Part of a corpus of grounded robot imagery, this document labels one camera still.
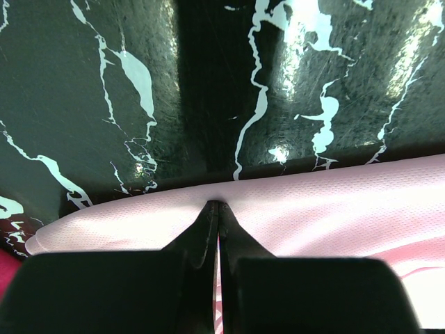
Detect magenta folded t shirt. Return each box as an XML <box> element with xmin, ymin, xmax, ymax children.
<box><xmin>0</xmin><ymin>249</ymin><xmax>22</xmax><ymax>299</ymax></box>

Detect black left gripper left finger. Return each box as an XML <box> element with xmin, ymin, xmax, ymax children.
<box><xmin>1</xmin><ymin>201</ymin><xmax>219</xmax><ymax>333</ymax></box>

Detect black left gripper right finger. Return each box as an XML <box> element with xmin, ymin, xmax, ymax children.
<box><xmin>218</xmin><ymin>203</ymin><xmax>421</xmax><ymax>333</ymax></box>

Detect pink t shirt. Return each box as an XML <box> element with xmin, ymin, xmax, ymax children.
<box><xmin>25</xmin><ymin>154</ymin><xmax>444</xmax><ymax>329</ymax></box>

